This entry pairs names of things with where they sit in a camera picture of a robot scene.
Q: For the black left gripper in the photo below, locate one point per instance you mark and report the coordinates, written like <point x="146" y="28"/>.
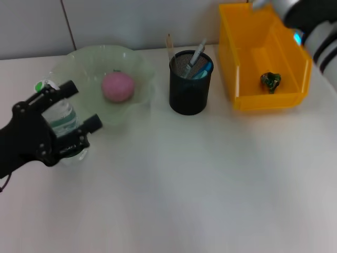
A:
<point x="23" y="142"/>

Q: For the clear bottle with green label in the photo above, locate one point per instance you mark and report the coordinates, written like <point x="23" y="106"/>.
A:
<point x="64" y="118"/>

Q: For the pink peach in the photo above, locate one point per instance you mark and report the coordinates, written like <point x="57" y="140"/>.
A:
<point x="118" y="87"/>

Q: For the transparent plastic ruler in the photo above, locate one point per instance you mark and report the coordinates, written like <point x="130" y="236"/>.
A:
<point x="171" y="47"/>

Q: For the grey white pen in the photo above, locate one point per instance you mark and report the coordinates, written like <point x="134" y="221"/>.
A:
<point x="194" y="58"/>

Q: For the blue scissors with sheath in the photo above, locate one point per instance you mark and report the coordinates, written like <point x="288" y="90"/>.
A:
<point x="204" y="70"/>

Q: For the green plastic wrapper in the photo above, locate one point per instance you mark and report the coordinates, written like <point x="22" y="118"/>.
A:
<point x="270" y="81"/>

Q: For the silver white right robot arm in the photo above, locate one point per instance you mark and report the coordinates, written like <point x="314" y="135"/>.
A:
<point x="316" y="29"/>

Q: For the translucent green fruit bowl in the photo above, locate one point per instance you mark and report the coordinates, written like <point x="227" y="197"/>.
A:
<point x="87" y="66"/>

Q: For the black mesh pen holder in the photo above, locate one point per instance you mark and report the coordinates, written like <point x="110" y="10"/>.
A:
<point x="188" y="97"/>

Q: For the yellow plastic bin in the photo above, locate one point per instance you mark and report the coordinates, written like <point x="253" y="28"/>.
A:
<point x="250" y="39"/>

